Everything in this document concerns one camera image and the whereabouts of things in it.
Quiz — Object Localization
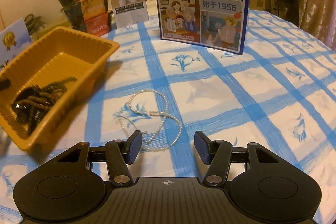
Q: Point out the black cable bundle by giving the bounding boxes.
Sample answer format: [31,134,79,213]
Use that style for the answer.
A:
[24,13,48,36]

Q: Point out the blue checked tablecloth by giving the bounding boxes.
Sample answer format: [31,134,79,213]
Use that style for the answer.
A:
[1,10,335,223]

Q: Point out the dark green bead necklace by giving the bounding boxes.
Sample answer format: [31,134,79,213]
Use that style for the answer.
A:
[15,76,78,130]

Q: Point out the white pearl necklace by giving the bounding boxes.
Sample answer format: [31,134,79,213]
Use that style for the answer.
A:
[116,88,184,152]

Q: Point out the orange plastic tray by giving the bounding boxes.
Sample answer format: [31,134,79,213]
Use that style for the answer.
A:
[1,26,120,151]

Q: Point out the small white product box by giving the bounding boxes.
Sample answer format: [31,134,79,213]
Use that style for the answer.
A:
[110,0,149,29]

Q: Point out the black bangle bracelet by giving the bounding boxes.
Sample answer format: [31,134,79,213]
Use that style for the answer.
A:
[10,86,51,125]

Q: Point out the white blue milk carton box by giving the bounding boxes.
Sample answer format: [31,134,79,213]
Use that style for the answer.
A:
[0,18,32,69]

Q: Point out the bottom red noodle bowl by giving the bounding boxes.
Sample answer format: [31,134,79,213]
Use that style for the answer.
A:
[73,11,113,36]

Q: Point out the middle orange noodle bowl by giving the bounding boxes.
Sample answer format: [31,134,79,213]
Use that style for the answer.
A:
[61,0,108,26]

